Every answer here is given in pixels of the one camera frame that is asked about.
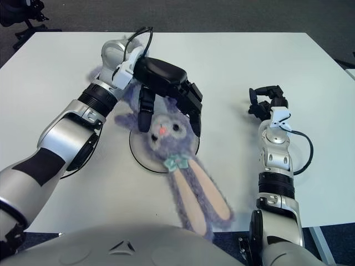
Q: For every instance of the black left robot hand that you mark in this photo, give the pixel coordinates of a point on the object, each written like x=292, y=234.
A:
x=163, y=74

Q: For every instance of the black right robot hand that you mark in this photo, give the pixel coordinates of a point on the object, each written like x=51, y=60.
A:
x=264, y=109

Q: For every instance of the purple plush bunny doll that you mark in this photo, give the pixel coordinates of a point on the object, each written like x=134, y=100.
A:
x=166, y=138

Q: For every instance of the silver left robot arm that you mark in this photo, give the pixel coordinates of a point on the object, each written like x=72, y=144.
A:
x=63, y=138

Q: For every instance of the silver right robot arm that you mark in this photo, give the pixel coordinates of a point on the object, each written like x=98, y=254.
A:
x=274, y=155

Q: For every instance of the white plate black rim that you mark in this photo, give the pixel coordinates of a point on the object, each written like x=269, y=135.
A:
x=138, y=155

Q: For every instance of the white side table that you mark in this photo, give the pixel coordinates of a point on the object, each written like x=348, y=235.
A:
x=350, y=76

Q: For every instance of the black office chair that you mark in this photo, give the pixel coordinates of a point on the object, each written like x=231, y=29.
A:
x=27, y=23

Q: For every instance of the white table leg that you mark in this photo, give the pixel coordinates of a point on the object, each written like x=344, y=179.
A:
x=321, y=246

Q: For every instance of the grey robot torso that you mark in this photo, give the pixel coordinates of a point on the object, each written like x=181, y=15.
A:
x=124, y=249

